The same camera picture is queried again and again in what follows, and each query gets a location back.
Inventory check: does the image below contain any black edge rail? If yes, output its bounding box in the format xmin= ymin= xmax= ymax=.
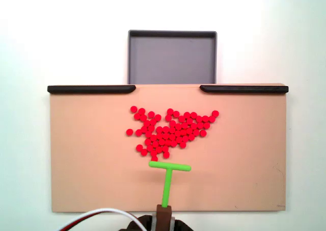
xmin=200 ymin=85 xmax=289 ymax=95
xmin=47 ymin=85 xmax=137 ymax=94

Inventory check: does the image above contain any green T pusher brown block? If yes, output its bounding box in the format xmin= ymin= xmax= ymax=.
xmin=149 ymin=161 xmax=192 ymax=231

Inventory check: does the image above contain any red white black servo cable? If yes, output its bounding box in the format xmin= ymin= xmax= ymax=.
xmin=55 ymin=208 xmax=140 ymax=231

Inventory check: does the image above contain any heap of red granules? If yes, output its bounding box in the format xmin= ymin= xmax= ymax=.
xmin=126 ymin=105 xmax=220 ymax=163

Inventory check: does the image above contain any beige flat board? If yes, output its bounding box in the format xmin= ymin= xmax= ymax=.
xmin=48 ymin=83 xmax=287 ymax=213

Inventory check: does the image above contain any grey shallow container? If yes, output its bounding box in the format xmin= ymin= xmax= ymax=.
xmin=127 ymin=29 xmax=219 ymax=85

